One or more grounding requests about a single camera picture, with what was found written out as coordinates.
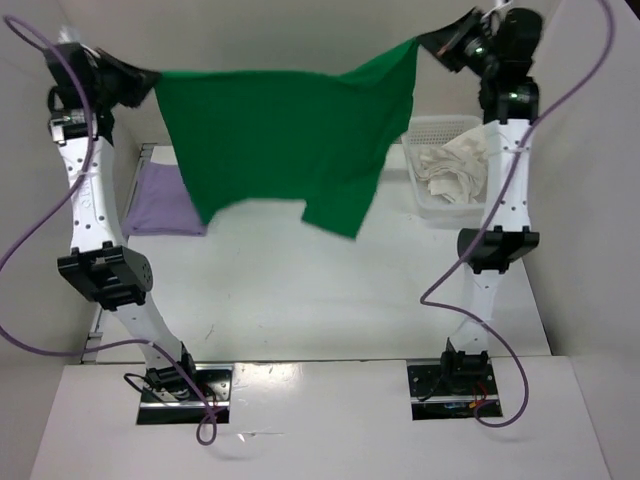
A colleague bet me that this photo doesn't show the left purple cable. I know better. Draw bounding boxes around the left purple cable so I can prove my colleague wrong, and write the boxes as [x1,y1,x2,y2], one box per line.
[0,14,226,446]

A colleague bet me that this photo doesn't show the purple t shirt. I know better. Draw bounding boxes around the purple t shirt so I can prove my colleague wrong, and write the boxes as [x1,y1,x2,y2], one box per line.
[122,162,207,237]

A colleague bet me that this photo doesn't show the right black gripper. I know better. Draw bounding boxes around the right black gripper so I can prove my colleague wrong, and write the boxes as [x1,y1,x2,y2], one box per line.
[417,4,503,78]

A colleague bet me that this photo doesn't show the white plastic basket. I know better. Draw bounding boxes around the white plastic basket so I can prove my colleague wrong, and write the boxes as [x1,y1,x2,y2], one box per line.
[401,115,487,229]

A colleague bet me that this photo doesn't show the green t shirt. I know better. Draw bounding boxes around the green t shirt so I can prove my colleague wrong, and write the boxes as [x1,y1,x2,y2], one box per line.
[154,39,418,239]

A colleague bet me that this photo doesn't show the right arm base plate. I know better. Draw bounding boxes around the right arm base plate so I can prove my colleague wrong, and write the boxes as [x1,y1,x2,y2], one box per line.
[406,360,502,421]

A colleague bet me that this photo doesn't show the white t shirt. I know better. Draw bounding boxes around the white t shirt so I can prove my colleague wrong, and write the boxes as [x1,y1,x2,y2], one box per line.
[412,125,488,205]

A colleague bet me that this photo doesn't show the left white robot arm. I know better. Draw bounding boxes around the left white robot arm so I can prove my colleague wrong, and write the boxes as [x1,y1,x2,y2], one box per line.
[44,42,200,400]

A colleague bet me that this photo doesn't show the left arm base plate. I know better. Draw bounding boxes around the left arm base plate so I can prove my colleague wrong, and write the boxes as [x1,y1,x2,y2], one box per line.
[127,364,233,426]

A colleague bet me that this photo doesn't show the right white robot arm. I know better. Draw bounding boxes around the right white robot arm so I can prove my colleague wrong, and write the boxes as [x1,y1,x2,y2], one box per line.
[418,8,543,393]

